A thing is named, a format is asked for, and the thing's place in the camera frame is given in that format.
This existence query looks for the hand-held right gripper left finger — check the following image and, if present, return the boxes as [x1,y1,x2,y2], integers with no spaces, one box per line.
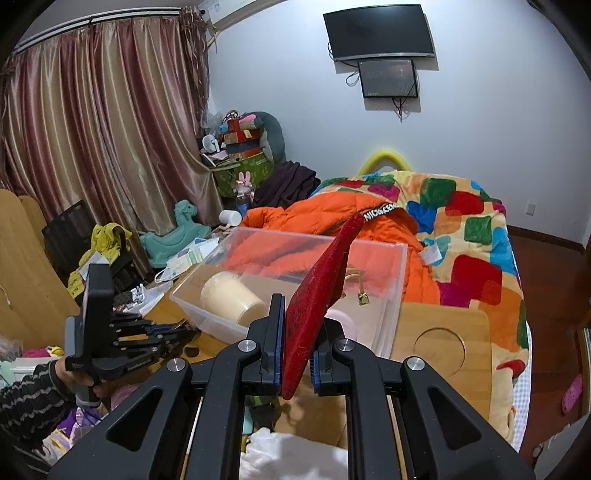
[48,293,287,480]

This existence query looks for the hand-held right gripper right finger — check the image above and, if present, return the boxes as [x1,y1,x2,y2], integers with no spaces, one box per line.
[310,318,536,480]

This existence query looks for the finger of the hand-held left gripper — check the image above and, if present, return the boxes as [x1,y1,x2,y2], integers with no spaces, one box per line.
[99,329,202,380]
[110,312,191,344]

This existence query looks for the red felt pouch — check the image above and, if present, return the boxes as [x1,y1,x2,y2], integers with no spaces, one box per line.
[281,213,368,400]

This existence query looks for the clear plastic storage box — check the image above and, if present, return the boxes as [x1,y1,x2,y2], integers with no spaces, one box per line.
[170,226,408,358]

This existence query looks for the person's left forearm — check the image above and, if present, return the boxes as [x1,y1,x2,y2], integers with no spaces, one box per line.
[0,364,71,450]

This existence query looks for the person's left hand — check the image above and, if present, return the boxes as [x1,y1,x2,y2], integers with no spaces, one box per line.
[50,356,100,400]

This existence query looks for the pink round lid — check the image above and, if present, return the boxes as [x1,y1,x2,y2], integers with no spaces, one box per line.
[324,310,357,343]

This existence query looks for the yellow cloth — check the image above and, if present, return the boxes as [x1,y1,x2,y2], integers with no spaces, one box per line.
[68,223,133,292]

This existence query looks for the black mesh chair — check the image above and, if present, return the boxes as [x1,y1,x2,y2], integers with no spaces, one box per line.
[41,200,154,297]

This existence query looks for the cream plastic cup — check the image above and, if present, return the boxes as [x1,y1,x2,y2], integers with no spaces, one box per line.
[200,271,267,326]

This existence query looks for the wooden panel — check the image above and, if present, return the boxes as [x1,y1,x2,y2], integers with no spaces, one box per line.
[0,188,80,344]

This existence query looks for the pile of papers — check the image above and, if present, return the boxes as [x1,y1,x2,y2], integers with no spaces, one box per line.
[130,237,223,320]

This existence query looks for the white cloth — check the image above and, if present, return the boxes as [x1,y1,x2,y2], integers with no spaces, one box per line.
[240,429,350,480]

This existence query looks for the teal rocking horse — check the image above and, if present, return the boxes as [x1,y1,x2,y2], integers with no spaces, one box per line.
[140,199,223,269]

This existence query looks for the orange puffer jacket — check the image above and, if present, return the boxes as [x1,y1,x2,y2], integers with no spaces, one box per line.
[240,191,440,306]

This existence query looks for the striped satin curtain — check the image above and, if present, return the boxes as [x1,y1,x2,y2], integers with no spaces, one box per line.
[0,10,225,259]

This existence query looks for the dark purple cloth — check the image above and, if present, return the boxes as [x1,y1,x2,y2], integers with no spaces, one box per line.
[253,161,320,209]

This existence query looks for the colourful patchwork blanket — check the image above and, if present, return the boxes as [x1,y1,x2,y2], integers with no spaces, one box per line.
[314,170,531,445]

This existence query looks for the red gift box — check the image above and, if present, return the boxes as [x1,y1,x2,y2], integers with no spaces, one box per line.
[221,117,262,145]

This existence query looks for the grey plush cushion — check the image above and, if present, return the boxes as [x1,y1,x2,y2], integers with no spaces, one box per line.
[252,111,287,163]

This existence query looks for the pink clog shoe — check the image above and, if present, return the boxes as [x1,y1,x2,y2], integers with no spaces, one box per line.
[561,375,584,415]

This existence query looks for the curtain rail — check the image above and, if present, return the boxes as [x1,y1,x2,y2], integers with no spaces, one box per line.
[14,6,185,52]

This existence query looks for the small black wall monitor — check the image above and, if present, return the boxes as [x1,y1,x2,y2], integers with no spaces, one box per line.
[359,58,419,99]

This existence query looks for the black wall television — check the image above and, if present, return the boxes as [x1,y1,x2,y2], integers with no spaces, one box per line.
[322,4,436,62]

